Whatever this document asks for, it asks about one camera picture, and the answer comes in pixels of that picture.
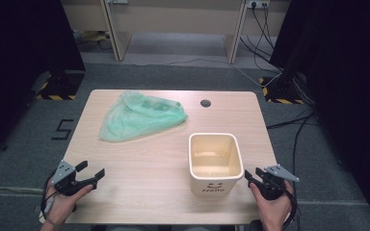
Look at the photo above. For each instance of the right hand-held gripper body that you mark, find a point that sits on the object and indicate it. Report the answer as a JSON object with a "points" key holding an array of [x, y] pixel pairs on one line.
{"points": [[271, 189]]}

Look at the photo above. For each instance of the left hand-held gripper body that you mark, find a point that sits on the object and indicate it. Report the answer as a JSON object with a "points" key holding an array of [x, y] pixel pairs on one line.
{"points": [[67, 184]]}

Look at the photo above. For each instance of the cream plastic bin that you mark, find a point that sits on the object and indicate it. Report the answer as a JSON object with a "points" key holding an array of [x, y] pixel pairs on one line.
{"points": [[215, 157]]}

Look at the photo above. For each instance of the green plastic bag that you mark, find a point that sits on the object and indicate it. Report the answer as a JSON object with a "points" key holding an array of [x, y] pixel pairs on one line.
{"points": [[138, 118]]}

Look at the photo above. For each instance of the person's left hand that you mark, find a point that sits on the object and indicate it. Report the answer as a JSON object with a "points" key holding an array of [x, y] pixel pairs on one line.
{"points": [[61, 207]]}

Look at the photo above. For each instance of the person's right hand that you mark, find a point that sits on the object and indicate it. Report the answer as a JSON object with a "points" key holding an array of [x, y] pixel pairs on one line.
{"points": [[274, 213]]}

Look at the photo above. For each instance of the black stand base striped tape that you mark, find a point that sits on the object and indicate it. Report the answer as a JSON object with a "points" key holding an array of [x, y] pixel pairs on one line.
{"points": [[282, 88], [62, 86]]}

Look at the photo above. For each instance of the yellow cloth under desk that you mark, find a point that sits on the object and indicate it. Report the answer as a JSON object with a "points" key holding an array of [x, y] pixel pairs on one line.
{"points": [[94, 36]]}

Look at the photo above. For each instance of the black curtain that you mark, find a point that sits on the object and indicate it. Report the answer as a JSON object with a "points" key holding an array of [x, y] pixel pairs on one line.
{"points": [[19, 48], [343, 64]]}

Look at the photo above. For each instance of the long beige desk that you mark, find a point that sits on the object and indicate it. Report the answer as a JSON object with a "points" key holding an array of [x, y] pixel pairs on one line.
{"points": [[173, 19]]}

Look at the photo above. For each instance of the white wall socket with plugs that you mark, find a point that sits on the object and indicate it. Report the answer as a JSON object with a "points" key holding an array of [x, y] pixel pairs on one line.
{"points": [[258, 3]]}

